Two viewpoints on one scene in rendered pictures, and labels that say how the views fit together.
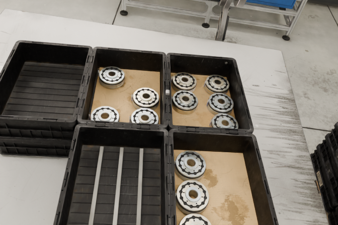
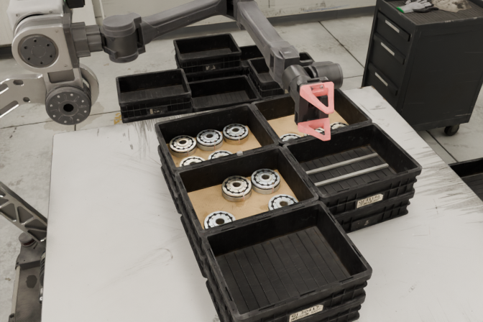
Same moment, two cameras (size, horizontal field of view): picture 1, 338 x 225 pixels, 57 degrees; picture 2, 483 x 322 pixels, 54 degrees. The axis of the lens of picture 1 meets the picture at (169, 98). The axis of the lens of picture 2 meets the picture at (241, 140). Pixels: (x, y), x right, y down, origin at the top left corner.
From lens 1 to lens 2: 1.68 m
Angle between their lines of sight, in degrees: 71
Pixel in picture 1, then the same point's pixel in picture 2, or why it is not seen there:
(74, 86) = (251, 258)
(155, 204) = (335, 157)
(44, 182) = not seen: hidden behind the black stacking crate
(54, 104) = (290, 262)
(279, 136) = not seen: hidden behind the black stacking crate
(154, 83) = (203, 193)
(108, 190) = (346, 184)
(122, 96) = (239, 210)
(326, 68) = not seen: outside the picture
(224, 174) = (282, 129)
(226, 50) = (72, 177)
